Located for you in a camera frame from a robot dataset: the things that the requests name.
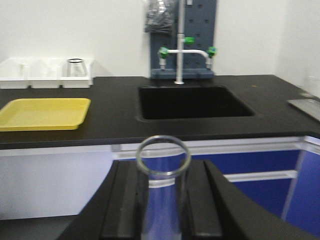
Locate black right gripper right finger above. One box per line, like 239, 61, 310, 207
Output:
184, 160, 316, 240

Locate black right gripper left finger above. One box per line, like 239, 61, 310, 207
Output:
58, 160, 140, 240

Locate glass test tube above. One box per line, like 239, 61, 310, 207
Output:
136, 135, 191, 240

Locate yellow plastic tray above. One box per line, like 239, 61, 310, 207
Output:
0, 98, 91, 132

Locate blue lab cabinet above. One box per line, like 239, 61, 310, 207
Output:
111, 136, 320, 235

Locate black lab sink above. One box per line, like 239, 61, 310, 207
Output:
136, 85, 255, 122

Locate white bin right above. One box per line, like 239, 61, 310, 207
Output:
60, 58, 94, 88

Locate white bin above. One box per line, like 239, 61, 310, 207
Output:
27, 58, 62, 89
60, 58, 94, 88
0, 58, 30, 89

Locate grey metal plate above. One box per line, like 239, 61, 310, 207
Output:
287, 98, 320, 119

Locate glass conical flask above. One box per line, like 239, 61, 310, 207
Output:
66, 58, 88, 77

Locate white bin middle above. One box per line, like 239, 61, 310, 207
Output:
27, 58, 62, 89

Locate white lab faucet green knobs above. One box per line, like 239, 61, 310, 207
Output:
158, 0, 217, 85

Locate white bin left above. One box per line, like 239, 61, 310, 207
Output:
0, 58, 30, 89

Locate grey pegboard drying rack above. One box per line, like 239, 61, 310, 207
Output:
148, 0, 217, 81

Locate grey plastic bag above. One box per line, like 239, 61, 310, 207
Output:
144, 0, 177, 35

